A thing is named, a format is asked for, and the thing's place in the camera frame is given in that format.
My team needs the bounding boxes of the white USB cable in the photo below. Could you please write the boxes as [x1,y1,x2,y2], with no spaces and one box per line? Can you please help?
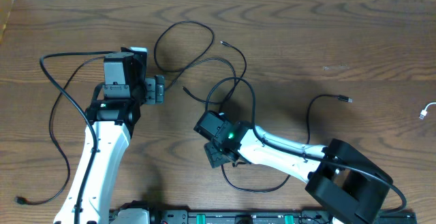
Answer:
[418,101,436,121]

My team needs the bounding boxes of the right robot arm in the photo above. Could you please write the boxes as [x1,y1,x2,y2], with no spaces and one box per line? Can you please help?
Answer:
[193,111,393,223]

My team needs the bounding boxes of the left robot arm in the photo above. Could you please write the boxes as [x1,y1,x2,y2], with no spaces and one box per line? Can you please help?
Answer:
[54,47,165,223]

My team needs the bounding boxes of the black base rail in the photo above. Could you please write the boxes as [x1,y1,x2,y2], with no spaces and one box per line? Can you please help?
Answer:
[108,199,418,224]

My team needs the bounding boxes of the right camera black cable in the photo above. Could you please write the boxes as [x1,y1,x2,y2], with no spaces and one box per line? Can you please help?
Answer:
[204,76,408,214]

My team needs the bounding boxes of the camera black cable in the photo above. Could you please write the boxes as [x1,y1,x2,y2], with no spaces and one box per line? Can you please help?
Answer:
[204,76,408,214]
[39,50,119,224]

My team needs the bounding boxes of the left camera black cable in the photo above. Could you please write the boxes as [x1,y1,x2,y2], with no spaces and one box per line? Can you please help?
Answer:
[39,50,119,224]

